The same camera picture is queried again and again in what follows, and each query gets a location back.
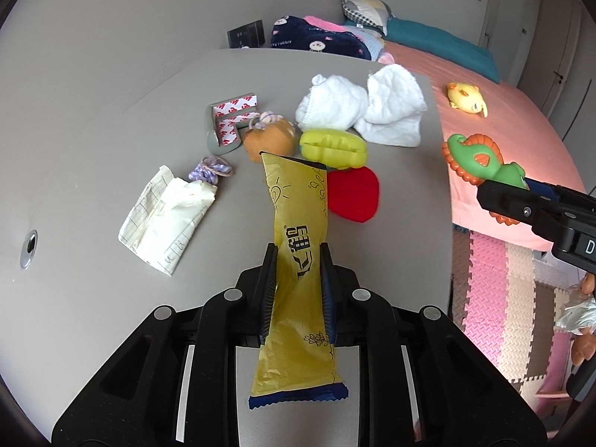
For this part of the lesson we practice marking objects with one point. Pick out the foam puzzle floor mat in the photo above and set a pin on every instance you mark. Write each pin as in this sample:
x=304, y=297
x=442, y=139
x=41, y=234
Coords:
x=507, y=299

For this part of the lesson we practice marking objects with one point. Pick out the yellow snack wrapper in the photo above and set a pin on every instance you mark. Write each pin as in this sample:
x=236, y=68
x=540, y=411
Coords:
x=297, y=360

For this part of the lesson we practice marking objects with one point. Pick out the red plush heart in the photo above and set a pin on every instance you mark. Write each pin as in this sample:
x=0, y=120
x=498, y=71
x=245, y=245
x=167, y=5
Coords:
x=353, y=193

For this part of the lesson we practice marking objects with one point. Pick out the baby doll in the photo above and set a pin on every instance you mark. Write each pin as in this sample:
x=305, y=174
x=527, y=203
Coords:
x=578, y=317

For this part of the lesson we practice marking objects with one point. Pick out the silver desk cable grommet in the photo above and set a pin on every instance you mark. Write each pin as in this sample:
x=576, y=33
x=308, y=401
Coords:
x=28, y=249

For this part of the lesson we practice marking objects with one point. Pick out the grey foam corner guard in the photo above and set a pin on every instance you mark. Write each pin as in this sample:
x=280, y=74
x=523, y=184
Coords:
x=224, y=119

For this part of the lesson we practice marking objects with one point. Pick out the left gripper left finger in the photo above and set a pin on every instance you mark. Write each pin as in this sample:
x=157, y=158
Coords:
x=173, y=381

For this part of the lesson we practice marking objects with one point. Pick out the brown plush bear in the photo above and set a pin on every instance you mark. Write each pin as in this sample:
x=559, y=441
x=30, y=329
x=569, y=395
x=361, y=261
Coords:
x=272, y=133

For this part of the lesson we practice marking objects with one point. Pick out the yellow plush chick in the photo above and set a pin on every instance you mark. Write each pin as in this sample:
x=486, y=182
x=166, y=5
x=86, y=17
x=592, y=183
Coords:
x=467, y=98

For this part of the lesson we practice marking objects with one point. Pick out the yellow plastic toy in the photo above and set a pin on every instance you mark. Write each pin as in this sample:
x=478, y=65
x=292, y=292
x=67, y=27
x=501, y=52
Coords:
x=334, y=148

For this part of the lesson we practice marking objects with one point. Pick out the pink bed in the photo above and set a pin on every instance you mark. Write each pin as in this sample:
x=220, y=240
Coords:
x=521, y=131

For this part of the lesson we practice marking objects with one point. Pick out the white fluffy cloth right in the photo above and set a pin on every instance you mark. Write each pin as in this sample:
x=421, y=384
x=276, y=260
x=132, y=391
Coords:
x=395, y=108

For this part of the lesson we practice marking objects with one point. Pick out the pink folded clothing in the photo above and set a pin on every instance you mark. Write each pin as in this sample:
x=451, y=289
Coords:
x=325, y=25

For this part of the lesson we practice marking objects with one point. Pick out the light blue knitted blanket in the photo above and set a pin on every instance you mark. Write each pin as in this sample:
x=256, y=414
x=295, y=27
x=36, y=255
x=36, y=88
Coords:
x=370, y=38

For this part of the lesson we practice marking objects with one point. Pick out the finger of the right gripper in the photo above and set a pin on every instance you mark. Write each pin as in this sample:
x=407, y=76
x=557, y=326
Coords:
x=561, y=194
x=520, y=205

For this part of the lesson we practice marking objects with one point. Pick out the navy patterned blanket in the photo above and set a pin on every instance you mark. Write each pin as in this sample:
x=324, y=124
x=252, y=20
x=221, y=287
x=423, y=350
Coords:
x=295, y=33

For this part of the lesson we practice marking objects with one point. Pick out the white fluffy cloth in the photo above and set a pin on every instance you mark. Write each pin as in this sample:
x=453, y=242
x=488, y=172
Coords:
x=333, y=102
x=395, y=108

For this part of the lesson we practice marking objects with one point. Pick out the white grid paper packet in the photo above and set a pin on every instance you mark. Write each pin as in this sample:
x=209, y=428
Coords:
x=163, y=220

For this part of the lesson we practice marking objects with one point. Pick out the teal pillow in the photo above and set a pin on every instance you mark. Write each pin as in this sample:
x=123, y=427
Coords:
x=444, y=45

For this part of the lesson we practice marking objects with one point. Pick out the checkered pillow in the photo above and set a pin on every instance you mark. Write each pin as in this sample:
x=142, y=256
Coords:
x=368, y=13

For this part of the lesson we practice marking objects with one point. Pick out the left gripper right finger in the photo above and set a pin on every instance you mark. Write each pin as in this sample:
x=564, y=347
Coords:
x=422, y=382

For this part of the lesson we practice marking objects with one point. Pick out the white fluffy cloth left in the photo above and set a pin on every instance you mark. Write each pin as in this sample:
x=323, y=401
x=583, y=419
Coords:
x=333, y=102

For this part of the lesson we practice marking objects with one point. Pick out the green orange dinosaur toy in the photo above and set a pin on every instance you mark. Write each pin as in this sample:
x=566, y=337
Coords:
x=477, y=158

